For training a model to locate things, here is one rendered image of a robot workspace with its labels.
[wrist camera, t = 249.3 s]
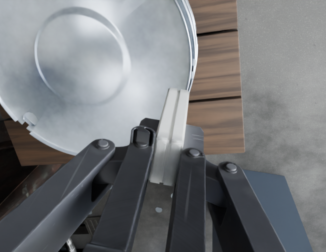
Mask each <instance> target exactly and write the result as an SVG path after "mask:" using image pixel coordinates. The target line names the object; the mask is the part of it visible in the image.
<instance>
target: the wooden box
mask: <svg viewBox="0 0 326 252"><path fill-rule="evenodd" d="M188 2H189V5H190V7H191V10H192V13H193V17H194V20H195V26H196V34H198V35H196V37H197V44H198V52H197V62H196V68H195V73H194V78H193V82H192V85H191V89H190V92H189V100H188V109H187V118H186V125H191V126H196V127H201V129H202V130H203V153H204V154H205V155H217V154H233V153H244V152H245V137H244V119H243V101H242V83H241V65H240V47H239V32H238V29H237V28H238V10H237V0H188ZM216 31H220V32H216ZM209 32H213V33H209ZM202 33H205V34H202ZM0 113H1V116H2V118H3V119H6V120H4V124H5V126H6V129H7V131H8V134H9V136H10V139H11V141H12V144H13V147H14V149H15V152H16V154H17V157H18V159H19V162H20V165H21V166H36V165H53V164H67V163H68V162H69V161H70V160H71V159H72V158H74V157H75V155H71V154H68V153H64V152H62V151H59V150H57V149H54V148H52V147H50V146H48V145H46V144H44V143H42V142H41V141H39V140H37V139H36V138H34V137H33V136H32V135H30V134H29V133H31V132H30V131H29V130H28V129H27V127H28V126H29V124H28V123H26V122H24V123H23V124H21V123H20V122H19V121H18V120H17V121H14V120H13V119H12V118H11V117H10V116H9V114H8V113H7V112H6V111H5V110H4V108H3V107H2V106H1V104H0Z"/></svg>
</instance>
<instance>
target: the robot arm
mask: <svg viewBox="0 0 326 252"><path fill-rule="evenodd" d="M189 95H190V92H188V90H184V89H181V90H178V89H177V88H173V87H170V88H169V89H168V91H167V95H166V98H165V102H164V106H163V109H162V113H161V117H160V120H157V119H152V118H147V117H145V118H144V119H142V120H141V121H140V124H139V126H136V127H133V128H132V129H131V135H130V143H129V145H127V146H115V144H114V143H113V141H111V140H109V139H104V138H100V139H96V140H94V141H92V142H91V143H90V144H89V145H87V146H86V147H85V148H84V149H83V150H82V151H80V152H79V153H78V154H77V155H76V156H75V157H73V158H72V159H71V160H70V161H69V162H68V163H66V164H65V165H64V166H63V167H62V168H61V169H60V170H58V171H57V172H56V173H55V174H54V175H53V176H51V177H50V178H49V179H48V180H47V181H46V182H44V183H43V184H42V185H41V186H40V187H39V188H38V189H36V190H35V191H34V192H33V193H32V194H31V195H29V196H28V197H27V198H26V199H25V200H24V201H22V202H21V203H20V204H19V205H18V206H17V207H16V208H14V209H13V210H12V211H11V212H10V213H9V214H7V215H6V216H5V217H4V218H3V219H2V220H0V252H58V251H59V250H60V249H61V248H62V246H63V245H64V244H65V243H66V242H67V240H68V239H69V238H70V237H71V235H72V234H73V233H74V232H75V231H76V229H77V228H78V227H79V226H80V225H81V223H82V222H83V221H84V220H85V218H86V217H87V216H88V215H89V214H90V212H91V211H92V210H93V209H94V208H95V206H96V205H97V204H98V203H99V201H100V200H101V199H102V198H103V197H104V195H105V194H106V193H107V192H108V190H109V189H110V188H111V187H112V189H111V191H110V194H109V196H108V199H107V201H106V204H105V206H104V209H103V211H102V214H101V216H100V219H99V221H98V224H97V226H96V229H95V231H94V234H93V236H92V239H91V241H90V243H87V244H86V245H85V247H84V249H83V251H82V252H132V248H133V243H134V239H135V235H136V231H137V227H138V223H139V219H140V215H141V211H142V207H143V203H144V198H145V194H146V190H147V186H148V181H150V182H151V183H157V184H160V183H163V184H164V185H167V186H173V185H174V190H173V194H172V204H171V212H170V219H169V226H168V233H167V241H166V248H165V252H206V201H207V206H208V209H209V212H210V215H211V218H212V222H213V225H214V228H215V231H216V234H217V237H218V240H219V243H220V246H221V249H222V252H286V250H285V248H284V246H283V244H282V242H281V240H280V238H279V237H278V235H277V233H276V231H275V229H274V227H273V225H272V224H271V222H270V220H269V218H268V216H267V214H266V212H265V210H264V209H263V207H262V205H261V203H260V201H259V199H258V197H257V195H256V194H255V192H254V190H253V188H252V186H251V184H250V182H249V181H248V179H247V177H246V175H245V173H244V171H243V169H242V168H241V167H240V166H239V165H237V164H236V163H233V162H230V161H223V162H221V163H219V165H216V164H213V163H211V162H210V161H208V160H207V159H206V156H205V154H204V131H203V130H202V128H201V127H198V126H193V125H188V124H186V121H187V113H188V104H189ZM112 184H113V186H112Z"/></svg>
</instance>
